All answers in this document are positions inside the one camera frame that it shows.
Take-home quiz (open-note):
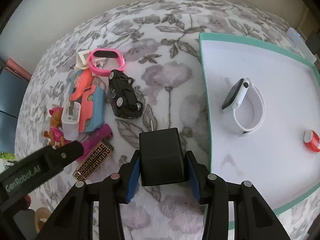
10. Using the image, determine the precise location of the black power adapter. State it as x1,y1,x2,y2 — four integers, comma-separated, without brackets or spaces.
139,127,186,187

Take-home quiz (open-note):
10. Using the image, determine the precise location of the black toy car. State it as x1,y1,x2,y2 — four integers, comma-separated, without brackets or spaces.
108,69,144,119

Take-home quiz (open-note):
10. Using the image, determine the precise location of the white plastic frame holder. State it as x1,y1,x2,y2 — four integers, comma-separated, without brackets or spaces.
75,50,106,70

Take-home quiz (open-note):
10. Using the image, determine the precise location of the beige tape roll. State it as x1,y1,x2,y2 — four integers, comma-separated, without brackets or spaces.
34,207,51,233

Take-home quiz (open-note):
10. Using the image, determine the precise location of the gold patterned lighter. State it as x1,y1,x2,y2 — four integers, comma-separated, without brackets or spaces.
73,139,114,181

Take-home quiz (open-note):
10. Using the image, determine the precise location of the pink dog figurine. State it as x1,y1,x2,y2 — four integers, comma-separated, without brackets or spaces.
43,107,69,148

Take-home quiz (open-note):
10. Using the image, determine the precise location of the white power adapter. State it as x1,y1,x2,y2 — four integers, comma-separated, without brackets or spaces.
61,101,81,141

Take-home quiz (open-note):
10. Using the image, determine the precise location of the magenta comb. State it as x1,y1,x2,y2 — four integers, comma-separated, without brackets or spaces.
76,124,113,163

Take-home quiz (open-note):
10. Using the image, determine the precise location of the dark blue cabinet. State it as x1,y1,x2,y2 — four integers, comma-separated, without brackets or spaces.
0,59,28,154

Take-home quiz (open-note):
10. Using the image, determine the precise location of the red white tape roll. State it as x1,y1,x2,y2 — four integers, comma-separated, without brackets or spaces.
304,129,320,152

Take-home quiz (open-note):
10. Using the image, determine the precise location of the lower blue orange toy card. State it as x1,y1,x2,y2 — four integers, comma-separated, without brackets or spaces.
79,85,105,133

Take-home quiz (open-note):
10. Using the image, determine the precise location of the pink pole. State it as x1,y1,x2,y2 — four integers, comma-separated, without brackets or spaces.
6,58,32,82

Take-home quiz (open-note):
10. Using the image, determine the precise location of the teal-rimmed white tray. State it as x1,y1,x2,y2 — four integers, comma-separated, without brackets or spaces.
199,33,319,215

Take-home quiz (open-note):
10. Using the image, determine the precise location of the white smartwatch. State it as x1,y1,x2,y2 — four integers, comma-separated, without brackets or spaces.
221,78,266,137

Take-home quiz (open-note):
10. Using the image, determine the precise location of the pink fitness band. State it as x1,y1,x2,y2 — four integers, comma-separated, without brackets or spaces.
87,48,125,77

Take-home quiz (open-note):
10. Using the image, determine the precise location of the translucent white box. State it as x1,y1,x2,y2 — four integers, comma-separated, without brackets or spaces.
286,27,317,63

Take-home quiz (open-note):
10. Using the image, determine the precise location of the floral tablecloth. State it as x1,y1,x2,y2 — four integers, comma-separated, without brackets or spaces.
15,0,319,239

